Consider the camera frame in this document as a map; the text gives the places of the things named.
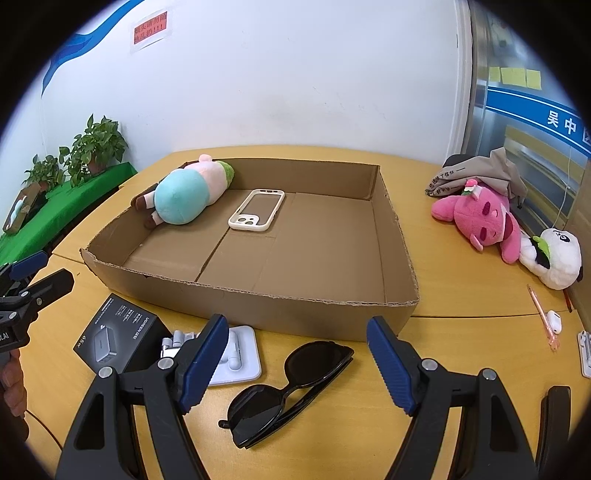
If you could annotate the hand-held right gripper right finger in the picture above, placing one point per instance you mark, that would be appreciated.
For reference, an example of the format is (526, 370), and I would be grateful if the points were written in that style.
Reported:
(392, 364)

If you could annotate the person's left hand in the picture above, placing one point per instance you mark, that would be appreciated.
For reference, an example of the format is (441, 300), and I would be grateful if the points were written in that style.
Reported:
(11, 383)

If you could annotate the white phone stand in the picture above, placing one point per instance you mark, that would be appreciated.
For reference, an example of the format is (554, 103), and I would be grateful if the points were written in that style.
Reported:
(244, 355)
(584, 353)

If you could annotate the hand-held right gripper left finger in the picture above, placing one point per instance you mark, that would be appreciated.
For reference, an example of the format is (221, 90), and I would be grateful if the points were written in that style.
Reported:
(203, 364)

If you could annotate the white phone case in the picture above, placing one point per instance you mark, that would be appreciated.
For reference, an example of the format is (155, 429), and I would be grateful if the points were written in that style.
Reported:
(249, 223)

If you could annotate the white panda plush toy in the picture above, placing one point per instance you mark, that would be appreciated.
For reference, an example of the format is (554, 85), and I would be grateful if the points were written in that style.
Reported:
(558, 258)

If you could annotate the small white case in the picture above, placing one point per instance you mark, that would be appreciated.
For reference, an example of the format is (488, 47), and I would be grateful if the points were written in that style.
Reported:
(554, 321)

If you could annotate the row of yellow sticky notes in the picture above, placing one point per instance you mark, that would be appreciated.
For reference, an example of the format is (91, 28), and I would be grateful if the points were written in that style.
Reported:
(512, 76)

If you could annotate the teal and pink plush toy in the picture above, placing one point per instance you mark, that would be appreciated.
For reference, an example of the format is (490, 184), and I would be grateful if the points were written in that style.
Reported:
(184, 198)

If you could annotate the pink pen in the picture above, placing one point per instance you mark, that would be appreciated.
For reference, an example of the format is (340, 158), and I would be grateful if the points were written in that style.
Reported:
(542, 318)

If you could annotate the large potted green plant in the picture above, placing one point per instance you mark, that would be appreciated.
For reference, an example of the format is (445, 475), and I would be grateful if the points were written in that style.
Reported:
(97, 143)

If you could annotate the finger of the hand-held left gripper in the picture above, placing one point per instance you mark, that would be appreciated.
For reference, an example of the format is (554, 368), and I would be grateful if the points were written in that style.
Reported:
(51, 286)
(27, 266)

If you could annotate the brown cardboard box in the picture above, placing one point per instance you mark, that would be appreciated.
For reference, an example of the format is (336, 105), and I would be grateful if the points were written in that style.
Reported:
(295, 230)

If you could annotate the red wall sign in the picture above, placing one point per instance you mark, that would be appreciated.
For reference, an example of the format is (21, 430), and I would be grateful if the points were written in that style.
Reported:
(150, 28)

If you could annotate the green cloth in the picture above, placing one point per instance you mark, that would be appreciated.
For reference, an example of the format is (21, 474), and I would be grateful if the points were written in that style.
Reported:
(69, 203)

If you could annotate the blue wall decal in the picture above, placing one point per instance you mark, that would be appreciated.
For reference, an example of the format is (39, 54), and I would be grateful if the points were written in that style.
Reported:
(74, 46)

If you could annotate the small brown box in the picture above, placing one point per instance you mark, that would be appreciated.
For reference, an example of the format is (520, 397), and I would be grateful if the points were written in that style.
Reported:
(18, 212)

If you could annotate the black charger box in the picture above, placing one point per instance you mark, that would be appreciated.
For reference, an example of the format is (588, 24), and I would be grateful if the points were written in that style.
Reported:
(115, 327)

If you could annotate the small potted green plant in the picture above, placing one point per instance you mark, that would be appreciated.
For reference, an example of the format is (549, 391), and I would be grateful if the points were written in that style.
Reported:
(44, 170)

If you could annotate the black sunglasses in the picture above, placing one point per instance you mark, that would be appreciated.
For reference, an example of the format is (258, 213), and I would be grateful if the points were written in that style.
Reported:
(258, 415)

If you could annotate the blue wall banner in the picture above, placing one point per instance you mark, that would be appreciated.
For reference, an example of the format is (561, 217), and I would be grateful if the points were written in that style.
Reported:
(531, 108)

